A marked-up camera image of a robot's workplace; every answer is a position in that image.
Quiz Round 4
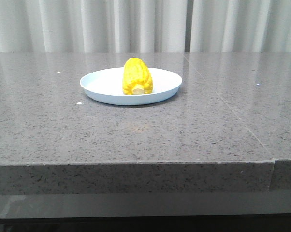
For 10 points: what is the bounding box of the yellow corn cob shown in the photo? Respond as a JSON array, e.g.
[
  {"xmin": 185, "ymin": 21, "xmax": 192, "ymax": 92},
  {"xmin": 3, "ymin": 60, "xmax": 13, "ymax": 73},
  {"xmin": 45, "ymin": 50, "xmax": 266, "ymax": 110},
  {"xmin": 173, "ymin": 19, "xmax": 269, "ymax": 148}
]
[{"xmin": 122, "ymin": 58, "xmax": 153, "ymax": 95}]

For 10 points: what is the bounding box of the light blue round plate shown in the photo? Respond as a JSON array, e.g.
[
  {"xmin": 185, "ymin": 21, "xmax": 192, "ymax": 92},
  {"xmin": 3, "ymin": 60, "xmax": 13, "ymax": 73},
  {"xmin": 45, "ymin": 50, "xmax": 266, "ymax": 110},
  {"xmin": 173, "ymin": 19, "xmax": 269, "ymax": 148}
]
[{"xmin": 80, "ymin": 68, "xmax": 182, "ymax": 106}]

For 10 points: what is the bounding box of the white pleated curtain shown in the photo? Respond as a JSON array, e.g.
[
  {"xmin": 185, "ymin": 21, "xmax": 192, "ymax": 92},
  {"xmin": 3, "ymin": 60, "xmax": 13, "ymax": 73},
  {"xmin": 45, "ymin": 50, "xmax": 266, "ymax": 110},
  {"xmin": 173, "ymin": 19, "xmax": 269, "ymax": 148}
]
[{"xmin": 0, "ymin": 0, "xmax": 291, "ymax": 52}]

